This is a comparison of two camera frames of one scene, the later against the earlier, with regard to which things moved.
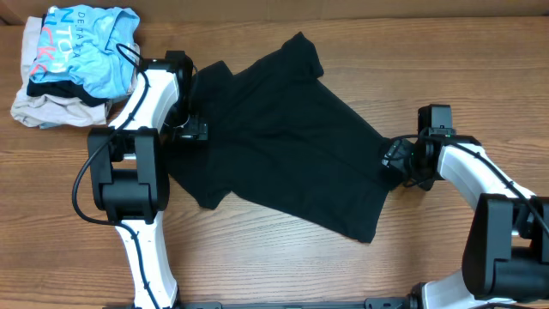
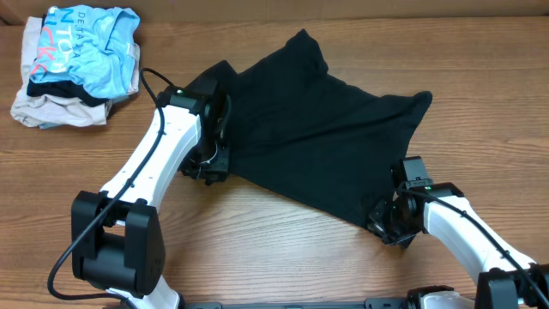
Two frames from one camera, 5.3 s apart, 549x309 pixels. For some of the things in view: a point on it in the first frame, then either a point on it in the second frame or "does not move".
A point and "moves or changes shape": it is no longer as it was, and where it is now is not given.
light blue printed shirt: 93,47 does not move
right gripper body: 401,156 → 391,224
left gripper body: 193,129 → 208,157
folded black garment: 64,89 does not move
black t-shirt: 278,131 moves or changes shape
